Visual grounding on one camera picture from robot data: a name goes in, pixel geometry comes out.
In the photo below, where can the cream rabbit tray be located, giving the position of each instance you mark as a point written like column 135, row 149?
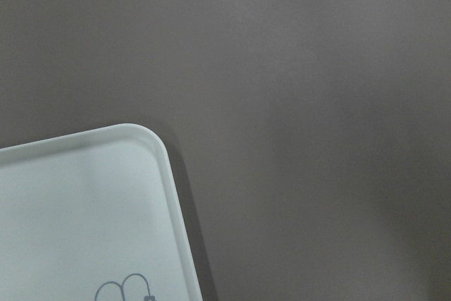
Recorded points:
column 93, row 216

